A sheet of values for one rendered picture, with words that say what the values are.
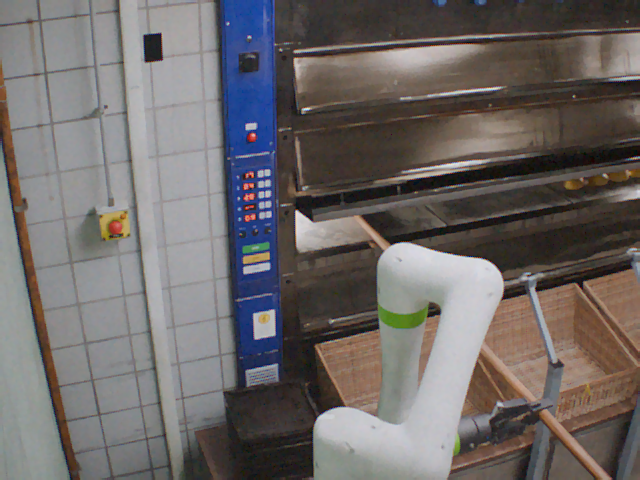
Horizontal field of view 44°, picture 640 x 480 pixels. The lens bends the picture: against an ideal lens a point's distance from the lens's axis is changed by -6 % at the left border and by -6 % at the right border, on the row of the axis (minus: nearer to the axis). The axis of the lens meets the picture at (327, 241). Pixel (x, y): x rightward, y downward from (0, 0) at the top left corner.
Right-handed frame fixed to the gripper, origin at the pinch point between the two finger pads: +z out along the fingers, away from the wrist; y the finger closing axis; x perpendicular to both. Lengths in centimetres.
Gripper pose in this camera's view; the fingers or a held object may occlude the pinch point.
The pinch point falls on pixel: (538, 411)
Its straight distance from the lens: 219.5
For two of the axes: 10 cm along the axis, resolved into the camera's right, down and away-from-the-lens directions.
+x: 3.6, 4.3, -8.3
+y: 0.0, 8.9, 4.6
